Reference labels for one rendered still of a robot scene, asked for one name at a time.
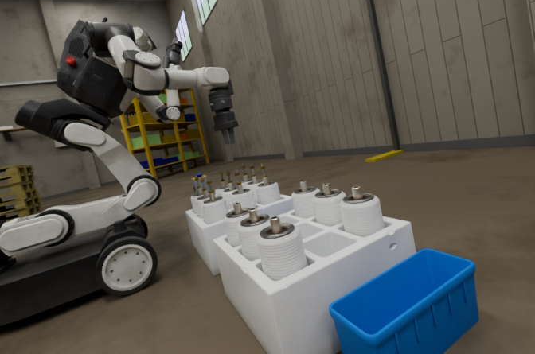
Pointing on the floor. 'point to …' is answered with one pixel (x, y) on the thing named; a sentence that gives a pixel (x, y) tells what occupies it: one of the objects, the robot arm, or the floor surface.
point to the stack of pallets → (26, 198)
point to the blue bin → (409, 307)
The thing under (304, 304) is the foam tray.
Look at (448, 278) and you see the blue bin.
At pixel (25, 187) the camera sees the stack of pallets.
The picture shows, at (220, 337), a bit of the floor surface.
